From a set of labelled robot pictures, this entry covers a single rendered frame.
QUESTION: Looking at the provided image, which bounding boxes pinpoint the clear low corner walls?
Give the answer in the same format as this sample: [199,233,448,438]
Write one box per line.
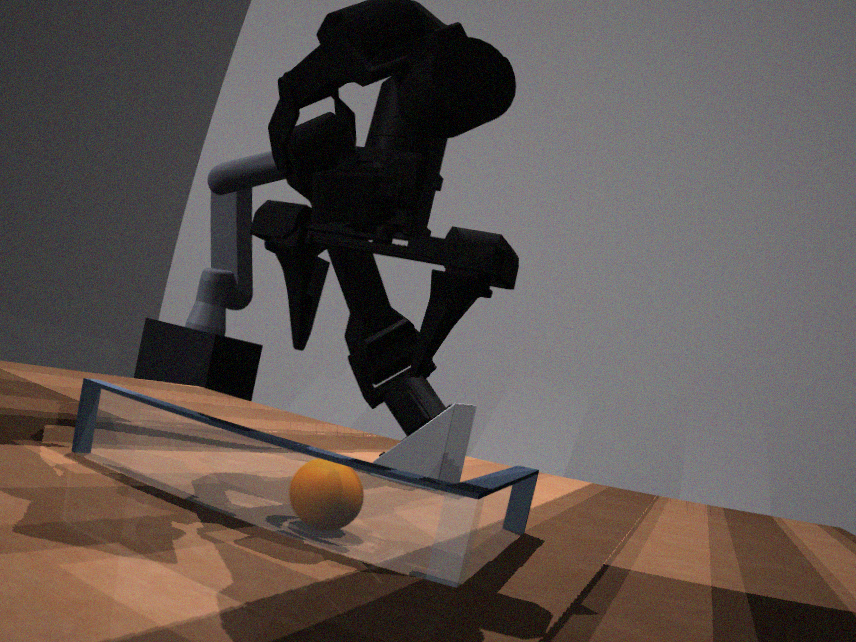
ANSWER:
[74,383,538,588]

